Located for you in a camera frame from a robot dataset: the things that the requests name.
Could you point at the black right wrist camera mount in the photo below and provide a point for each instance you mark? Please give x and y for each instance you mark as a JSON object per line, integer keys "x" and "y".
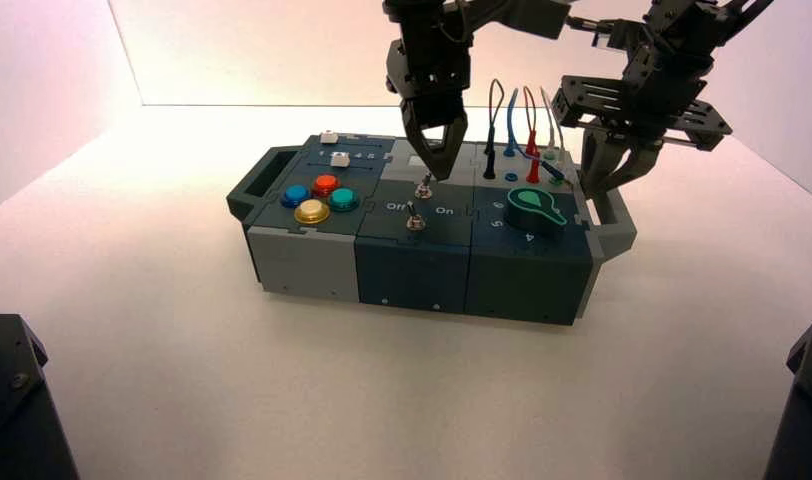
{"x": 618, "y": 33}

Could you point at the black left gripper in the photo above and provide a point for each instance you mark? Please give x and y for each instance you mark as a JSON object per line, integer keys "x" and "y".
{"x": 429, "y": 66}

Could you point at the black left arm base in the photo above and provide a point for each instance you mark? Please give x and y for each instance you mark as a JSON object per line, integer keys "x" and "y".
{"x": 15, "y": 411}

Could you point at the silver metal toggle switch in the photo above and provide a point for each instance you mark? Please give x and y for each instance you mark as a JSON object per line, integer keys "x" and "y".
{"x": 422, "y": 189}
{"x": 414, "y": 220}

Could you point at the green rotary knob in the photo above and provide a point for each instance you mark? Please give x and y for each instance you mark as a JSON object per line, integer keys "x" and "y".
{"x": 535, "y": 208}

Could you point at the orange push button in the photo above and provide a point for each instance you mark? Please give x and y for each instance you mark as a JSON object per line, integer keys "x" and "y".
{"x": 325, "y": 185}

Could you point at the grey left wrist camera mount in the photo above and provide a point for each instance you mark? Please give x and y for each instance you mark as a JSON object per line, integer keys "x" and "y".
{"x": 525, "y": 16}

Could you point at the blue push button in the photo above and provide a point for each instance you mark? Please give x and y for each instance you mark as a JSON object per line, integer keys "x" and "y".
{"x": 294, "y": 195}

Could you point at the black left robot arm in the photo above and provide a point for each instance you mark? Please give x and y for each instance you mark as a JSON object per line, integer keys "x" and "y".
{"x": 422, "y": 13}

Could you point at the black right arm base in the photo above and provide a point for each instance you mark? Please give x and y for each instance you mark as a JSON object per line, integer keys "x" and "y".
{"x": 807, "y": 424}

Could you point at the white slider knob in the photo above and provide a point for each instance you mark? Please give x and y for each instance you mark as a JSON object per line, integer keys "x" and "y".
{"x": 340, "y": 159}
{"x": 328, "y": 137}

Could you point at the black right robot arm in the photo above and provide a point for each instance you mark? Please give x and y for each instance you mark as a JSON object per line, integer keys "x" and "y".
{"x": 730, "y": 13}

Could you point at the yellow push button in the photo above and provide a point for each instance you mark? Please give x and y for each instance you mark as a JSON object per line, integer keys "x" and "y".
{"x": 311, "y": 211}

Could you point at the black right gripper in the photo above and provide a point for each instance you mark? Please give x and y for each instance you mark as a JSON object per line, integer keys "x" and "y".
{"x": 658, "y": 93}

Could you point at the grey and teal control box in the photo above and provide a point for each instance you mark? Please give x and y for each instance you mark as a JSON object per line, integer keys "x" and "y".
{"x": 412, "y": 265}

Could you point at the small grey display screen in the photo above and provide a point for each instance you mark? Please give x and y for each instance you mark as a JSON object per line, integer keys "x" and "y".
{"x": 413, "y": 161}

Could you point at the teal push button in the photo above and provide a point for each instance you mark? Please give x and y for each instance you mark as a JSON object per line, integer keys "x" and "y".
{"x": 343, "y": 199}

